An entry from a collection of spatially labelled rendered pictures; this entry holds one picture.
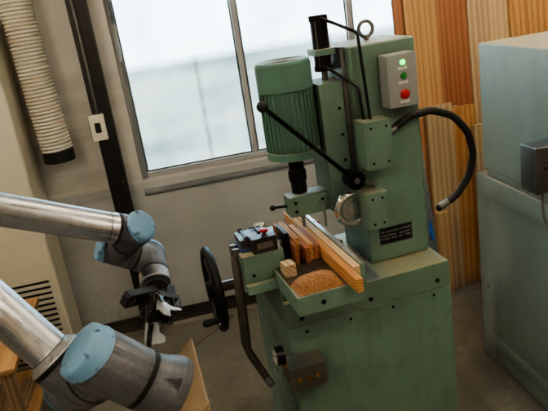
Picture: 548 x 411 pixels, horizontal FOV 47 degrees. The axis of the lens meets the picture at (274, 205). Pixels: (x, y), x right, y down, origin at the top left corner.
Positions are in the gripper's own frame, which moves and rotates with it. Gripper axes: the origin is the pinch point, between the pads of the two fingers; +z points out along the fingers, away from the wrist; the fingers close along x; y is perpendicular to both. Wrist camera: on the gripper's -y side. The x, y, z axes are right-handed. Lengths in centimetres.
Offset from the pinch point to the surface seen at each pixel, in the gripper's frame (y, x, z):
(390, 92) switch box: 51, -73, -40
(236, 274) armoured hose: 27.2, -6.1, -24.9
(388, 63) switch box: 47, -81, -43
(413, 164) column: 72, -55, -37
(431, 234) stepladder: 144, -7, -82
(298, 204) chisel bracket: 43, -28, -39
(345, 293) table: 47, -26, 0
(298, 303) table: 34.2, -19.8, 0.4
